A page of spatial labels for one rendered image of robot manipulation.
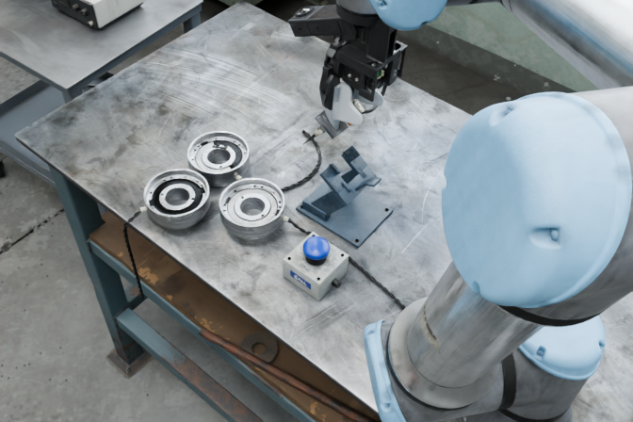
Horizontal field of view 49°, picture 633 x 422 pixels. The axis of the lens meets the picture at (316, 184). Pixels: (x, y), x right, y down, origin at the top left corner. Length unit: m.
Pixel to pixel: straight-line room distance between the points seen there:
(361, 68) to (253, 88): 0.52
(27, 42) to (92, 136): 0.54
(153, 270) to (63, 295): 0.74
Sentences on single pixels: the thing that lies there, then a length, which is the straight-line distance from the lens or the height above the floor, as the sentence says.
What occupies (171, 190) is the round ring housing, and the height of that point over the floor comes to 0.83.
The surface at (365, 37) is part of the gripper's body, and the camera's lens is 0.89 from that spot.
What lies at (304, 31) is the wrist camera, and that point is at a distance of 0.95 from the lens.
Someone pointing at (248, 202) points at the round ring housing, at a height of 0.82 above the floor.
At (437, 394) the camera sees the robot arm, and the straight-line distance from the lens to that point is 0.71.
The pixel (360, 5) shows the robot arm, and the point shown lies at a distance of 0.84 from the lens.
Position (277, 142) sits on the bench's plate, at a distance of 1.26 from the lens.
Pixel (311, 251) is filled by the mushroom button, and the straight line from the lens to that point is 1.00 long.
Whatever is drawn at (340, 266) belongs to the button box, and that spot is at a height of 0.84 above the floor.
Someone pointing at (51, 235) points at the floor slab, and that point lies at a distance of 2.26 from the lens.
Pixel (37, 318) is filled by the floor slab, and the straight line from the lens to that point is 2.09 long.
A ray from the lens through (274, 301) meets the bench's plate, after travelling 1.03.
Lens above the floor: 1.66
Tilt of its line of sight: 47 degrees down
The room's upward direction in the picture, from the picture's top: 2 degrees clockwise
